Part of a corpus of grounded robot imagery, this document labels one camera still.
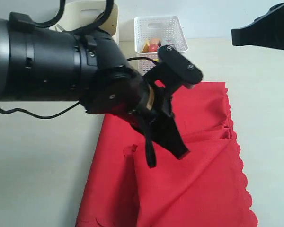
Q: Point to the white perforated plastic basket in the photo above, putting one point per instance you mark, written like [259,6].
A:
[146,28]

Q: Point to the brown egg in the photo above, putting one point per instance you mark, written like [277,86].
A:
[156,41]

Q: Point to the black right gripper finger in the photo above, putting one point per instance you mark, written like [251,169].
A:
[266,30]

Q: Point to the blue white milk carton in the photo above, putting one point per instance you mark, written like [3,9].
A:
[169,42]

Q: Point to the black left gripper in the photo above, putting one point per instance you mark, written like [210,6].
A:
[149,112]

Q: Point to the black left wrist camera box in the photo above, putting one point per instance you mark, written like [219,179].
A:
[173,71]

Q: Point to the yellow cheese wedge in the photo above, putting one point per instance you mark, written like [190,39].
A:
[146,46]

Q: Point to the red sausage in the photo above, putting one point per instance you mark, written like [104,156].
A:
[153,48]

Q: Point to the red tablecloth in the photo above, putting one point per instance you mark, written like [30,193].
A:
[206,188]

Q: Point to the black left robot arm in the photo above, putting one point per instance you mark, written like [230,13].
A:
[38,64]

